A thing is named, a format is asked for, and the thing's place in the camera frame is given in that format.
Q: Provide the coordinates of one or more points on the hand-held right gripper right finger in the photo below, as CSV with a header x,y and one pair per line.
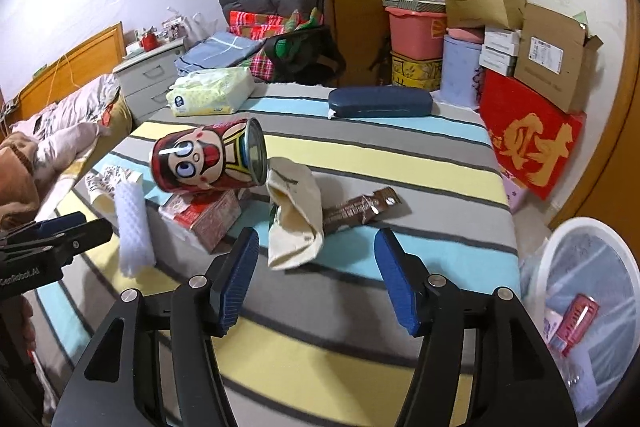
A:
x,y
395,284

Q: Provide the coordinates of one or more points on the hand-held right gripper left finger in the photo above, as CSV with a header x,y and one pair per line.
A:
x,y
237,284

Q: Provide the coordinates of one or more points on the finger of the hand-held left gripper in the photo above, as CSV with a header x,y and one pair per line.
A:
x,y
55,226
85,237

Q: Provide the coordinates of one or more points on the white foam net sleeve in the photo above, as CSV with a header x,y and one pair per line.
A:
x,y
134,227

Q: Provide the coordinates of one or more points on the small red box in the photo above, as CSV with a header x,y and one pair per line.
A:
x,y
200,219

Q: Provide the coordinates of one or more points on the beige paper bag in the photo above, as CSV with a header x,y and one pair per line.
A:
x,y
295,227

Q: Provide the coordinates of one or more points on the brown snack wrapper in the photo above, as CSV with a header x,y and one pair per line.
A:
x,y
360,209

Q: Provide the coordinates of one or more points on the red cartoon face can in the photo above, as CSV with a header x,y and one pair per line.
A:
x,y
200,154

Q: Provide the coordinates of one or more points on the white-rimmed black bin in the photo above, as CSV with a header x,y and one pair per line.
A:
x,y
590,237

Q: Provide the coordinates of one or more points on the person's left hand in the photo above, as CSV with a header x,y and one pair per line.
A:
x,y
27,324

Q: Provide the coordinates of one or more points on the brown fuzzy cloth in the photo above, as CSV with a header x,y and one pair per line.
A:
x,y
17,182

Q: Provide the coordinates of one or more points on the striped blanket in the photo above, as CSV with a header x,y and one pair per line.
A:
x,y
325,357

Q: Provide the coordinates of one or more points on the pink bedding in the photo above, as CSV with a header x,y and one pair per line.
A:
x,y
75,127

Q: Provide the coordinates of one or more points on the wooden headboard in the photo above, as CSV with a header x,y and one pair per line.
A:
x,y
75,67

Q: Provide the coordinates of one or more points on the grey nightstand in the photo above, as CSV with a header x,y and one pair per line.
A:
x,y
147,79

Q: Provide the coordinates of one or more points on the navy glasses case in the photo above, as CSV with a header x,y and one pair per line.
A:
x,y
380,103

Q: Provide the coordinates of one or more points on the green tissue pack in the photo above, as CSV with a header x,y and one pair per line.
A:
x,y
210,92

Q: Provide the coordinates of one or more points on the red gift box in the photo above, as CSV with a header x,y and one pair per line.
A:
x,y
530,137

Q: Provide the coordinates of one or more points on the red cup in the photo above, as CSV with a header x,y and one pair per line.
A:
x,y
148,41

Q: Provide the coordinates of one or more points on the yellow patterned box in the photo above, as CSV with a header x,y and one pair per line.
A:
x,y
415,71

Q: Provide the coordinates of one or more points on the light blue cylinder stool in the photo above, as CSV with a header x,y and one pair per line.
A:
x,y
460,72

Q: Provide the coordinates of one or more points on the blue folded cloth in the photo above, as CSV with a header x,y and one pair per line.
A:
x,y
215,49

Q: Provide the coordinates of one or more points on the white plastic bag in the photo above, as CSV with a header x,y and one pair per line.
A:
x,y
187,24

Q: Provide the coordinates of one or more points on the black bag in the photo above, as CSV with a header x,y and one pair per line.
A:
x,y
310,54

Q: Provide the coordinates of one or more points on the small white box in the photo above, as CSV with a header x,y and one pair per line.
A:
x,y
497,62
500,39

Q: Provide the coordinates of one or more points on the pink storage bin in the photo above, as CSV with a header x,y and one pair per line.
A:
x,y
412,34

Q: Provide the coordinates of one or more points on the red plaid cloth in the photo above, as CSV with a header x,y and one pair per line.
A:
x,y
255,22

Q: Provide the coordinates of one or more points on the open cardboard box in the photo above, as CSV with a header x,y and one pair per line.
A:
x,y
550,62

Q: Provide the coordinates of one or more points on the wooden door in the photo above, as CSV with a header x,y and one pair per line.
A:
x,y
615,117

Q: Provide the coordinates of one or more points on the patterned flat tray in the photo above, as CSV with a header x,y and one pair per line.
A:
x,y
410,3

